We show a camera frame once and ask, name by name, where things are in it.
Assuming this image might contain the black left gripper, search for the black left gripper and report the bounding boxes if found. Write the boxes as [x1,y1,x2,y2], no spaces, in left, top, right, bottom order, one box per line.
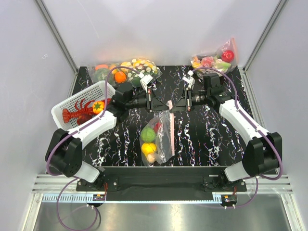
[125,88,169,113]

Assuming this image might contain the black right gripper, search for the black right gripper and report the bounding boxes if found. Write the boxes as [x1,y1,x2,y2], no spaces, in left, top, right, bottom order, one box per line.
[170,88,210,114]

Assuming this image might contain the clear zip top bag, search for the clear zip top bag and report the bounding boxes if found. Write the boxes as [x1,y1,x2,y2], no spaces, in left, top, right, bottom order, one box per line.
[140,100,175,167]

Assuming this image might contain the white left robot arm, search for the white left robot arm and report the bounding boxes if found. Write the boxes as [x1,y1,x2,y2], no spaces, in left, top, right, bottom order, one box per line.
[45,82,169,191]

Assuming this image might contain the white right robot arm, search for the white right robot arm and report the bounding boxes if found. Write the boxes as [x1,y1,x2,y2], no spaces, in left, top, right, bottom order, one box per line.
[170,73,282,191]

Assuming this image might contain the middle bag of fake food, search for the middle bag of fake food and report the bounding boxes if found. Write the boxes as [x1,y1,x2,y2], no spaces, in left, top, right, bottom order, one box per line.
[120,58,162,87]

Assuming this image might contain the bag of fake food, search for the bag of fake food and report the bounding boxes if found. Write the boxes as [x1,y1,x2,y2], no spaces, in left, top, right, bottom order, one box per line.
[190,38,238,74]
[120,58,162,87]
[87,63,128,86]

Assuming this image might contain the left bag of fake food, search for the left bag of fake food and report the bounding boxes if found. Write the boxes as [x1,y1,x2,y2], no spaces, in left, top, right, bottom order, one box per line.
[87,63,128,86]

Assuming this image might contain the right bag of fake food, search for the right bag of fake food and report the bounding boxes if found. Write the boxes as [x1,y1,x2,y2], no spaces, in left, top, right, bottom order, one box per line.
[190,38,238,74]

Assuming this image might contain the red toy chili pepper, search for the red toy chili pepper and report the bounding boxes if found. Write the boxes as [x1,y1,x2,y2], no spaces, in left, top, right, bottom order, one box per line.
[154,122,161,133]

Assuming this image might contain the green toy lime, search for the green toy lime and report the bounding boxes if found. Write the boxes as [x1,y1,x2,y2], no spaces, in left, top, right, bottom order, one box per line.
[141,127,156,142]

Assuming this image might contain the yellow toy pear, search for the yellow toy pear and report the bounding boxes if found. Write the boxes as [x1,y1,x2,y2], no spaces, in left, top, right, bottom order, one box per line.
[141,142,157,156]

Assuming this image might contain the orange toy orange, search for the orange toy orange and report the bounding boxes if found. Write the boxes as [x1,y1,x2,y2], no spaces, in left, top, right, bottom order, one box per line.
[114,71,127,83]

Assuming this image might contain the orange toy tomato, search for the orange toy tomato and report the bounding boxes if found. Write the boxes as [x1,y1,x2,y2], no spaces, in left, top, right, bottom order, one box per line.
[92,101,105,115]

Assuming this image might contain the white plastic basket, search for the white plastic basket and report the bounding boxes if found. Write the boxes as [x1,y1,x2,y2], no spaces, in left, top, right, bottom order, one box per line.
[51,81,115,130]

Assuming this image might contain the green toy pumpkin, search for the green toy pumpkin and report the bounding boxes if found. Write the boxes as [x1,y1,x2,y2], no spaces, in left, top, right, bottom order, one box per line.
[94,68,110,81]

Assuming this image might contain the red toy apple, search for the red toy apple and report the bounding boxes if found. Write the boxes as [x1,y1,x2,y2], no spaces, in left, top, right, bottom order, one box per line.
[221,50,235,63]

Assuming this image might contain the red toy lobster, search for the red toy lobster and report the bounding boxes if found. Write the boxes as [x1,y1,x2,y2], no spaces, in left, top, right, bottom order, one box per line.
[62,99,96,125]

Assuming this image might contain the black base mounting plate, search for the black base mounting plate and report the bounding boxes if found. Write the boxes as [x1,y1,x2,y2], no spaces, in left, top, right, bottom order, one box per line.
[76,167,247,203]

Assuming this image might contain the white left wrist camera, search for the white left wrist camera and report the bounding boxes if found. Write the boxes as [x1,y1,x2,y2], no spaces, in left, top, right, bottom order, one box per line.
[140,74,153,92]

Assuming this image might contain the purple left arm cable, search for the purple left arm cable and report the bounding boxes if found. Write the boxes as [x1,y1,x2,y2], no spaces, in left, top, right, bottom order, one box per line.
[45,66,145,231]

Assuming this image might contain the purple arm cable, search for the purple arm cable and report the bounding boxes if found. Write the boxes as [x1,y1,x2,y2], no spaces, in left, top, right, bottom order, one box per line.
[45,66,145,231]
[192,67,283,209]

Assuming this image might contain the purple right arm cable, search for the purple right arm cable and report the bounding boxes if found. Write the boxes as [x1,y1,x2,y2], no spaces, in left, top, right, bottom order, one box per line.
[192,67,283,209]

